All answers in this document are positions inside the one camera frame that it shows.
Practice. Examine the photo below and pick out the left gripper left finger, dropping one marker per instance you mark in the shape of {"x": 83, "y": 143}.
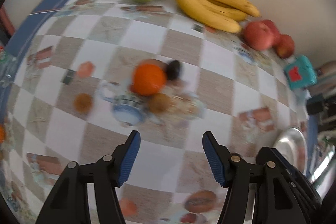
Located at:
{"x": 67, "y": 201}

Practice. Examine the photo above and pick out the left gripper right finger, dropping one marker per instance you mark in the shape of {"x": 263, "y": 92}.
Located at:
{"x": 235, "y": 174}

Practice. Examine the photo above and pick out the brown longan fruit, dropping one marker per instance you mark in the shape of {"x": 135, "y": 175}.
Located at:
{"x": 83, "y": 103}
{"x": 159, "y": 103}

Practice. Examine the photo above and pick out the dark plum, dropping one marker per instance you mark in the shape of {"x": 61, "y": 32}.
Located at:
{"x": 173, "y": 70}

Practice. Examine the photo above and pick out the orange tangerine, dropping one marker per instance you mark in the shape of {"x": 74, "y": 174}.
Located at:
{"x": 148, "y": 79}

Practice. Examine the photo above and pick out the large steel plate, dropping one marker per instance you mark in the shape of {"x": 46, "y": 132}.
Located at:
{"x": 292, "y": 145}

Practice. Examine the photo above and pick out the teal toy box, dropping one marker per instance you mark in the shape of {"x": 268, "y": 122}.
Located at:
{"x": 300, "y": 73}

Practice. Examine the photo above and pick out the checkered printed tablecloth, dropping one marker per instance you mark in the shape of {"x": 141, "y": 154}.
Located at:
{"x": 68, "y": 47}

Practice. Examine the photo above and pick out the red apple right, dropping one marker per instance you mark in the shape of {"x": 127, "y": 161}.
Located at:
{"x": 285, "y": 47}

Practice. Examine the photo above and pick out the red apple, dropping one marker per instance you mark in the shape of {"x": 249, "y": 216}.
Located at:
{"x": 275, "y": 31}
{"x": 285, "y": 47}
{"x": 258, "y": 36}

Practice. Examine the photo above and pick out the red apple front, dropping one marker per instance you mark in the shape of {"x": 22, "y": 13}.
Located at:
{"x": 258, "y": 36}

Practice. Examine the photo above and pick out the red apple middle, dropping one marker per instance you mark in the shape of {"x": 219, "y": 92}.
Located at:
{"x": 275, "y": 31}

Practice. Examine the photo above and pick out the yellow banana bunch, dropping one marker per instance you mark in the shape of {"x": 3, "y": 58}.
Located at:
{"x": 223, "y": 15}

